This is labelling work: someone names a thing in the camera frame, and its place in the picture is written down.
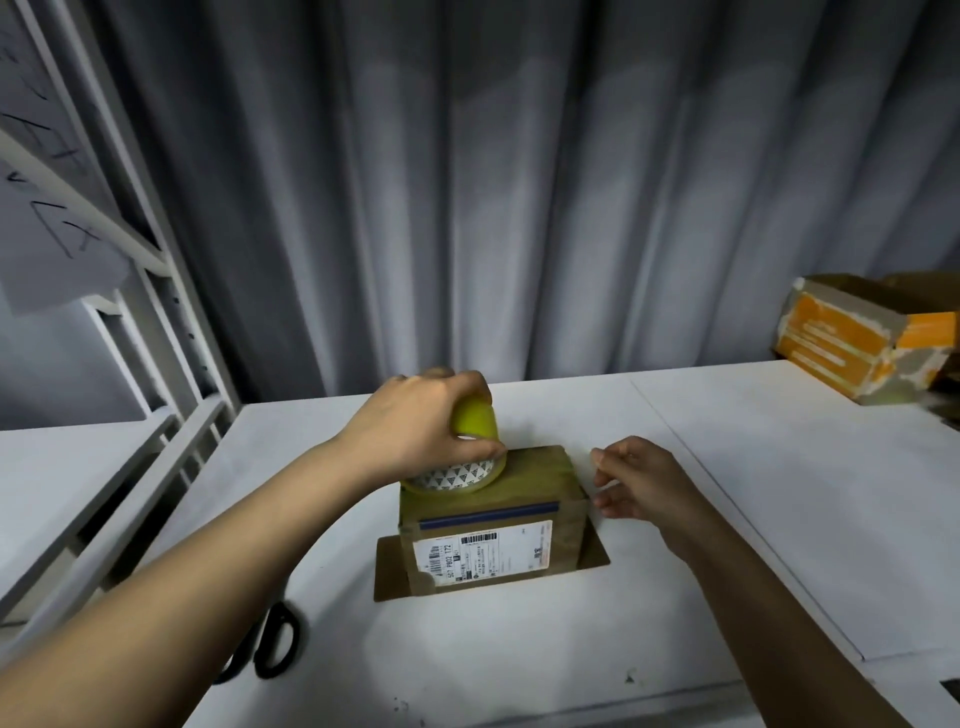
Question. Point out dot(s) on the person's right hand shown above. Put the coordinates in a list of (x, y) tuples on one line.
[(648, 488)]

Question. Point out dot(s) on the person's left hand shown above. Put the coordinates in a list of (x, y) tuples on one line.
[(405, 428)]

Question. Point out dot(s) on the yellow tape roll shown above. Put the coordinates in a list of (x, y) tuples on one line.
[(477, 423)]

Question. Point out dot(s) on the small brown labelled carton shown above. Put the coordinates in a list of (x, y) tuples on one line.
[(495, 518)]

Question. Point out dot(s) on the orange and white carton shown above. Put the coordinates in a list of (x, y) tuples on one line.
[(855, 338)]

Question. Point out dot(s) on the black scissors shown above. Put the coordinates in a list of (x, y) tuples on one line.
[(263, 642)]

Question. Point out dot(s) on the printed brown cardboard box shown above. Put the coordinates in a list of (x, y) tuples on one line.
[(927, 285)]

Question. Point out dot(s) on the person's left forearm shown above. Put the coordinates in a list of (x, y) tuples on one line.
[(165, 600)]

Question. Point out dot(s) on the person's right forearm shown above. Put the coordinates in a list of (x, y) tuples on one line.
[(803, 645)]

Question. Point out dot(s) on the white metal shelf rack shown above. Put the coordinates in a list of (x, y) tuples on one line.
[(150, 330)]

